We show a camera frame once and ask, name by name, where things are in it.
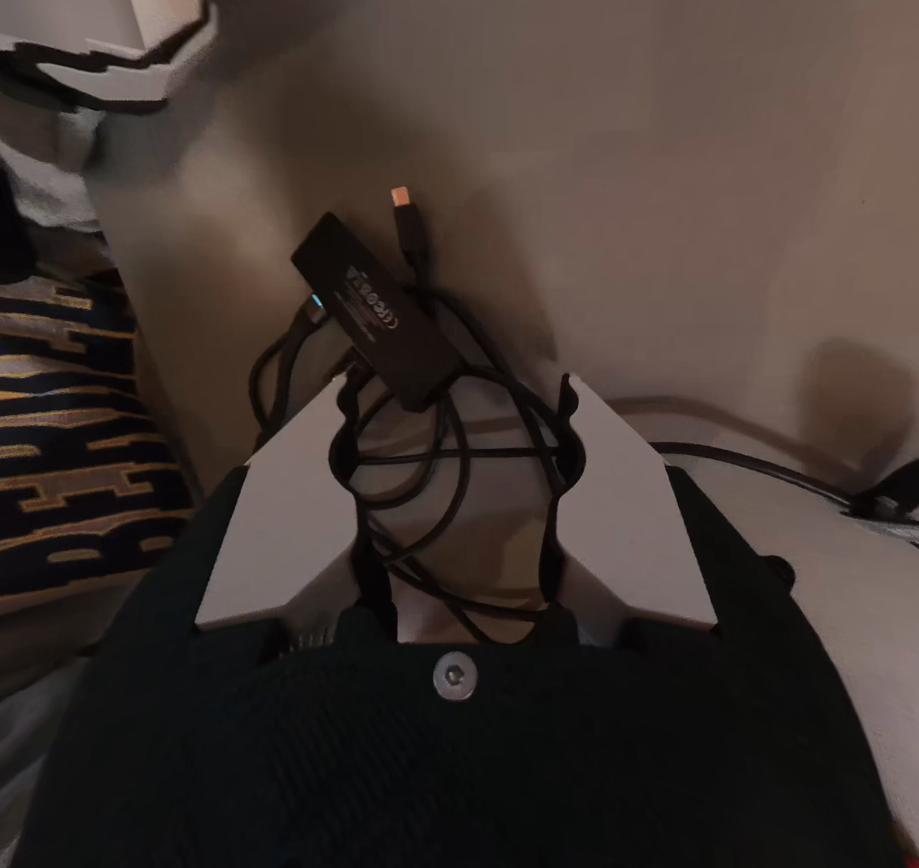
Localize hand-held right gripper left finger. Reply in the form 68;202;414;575
194;373;363;632

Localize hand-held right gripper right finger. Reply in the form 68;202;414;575
549;373;720;632

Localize black usb cable with strap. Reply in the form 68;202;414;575
247;292;568;643

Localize black usb hub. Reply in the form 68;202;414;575
289;211;462;411

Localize person's patterned pants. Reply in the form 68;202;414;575
0;233;196;600

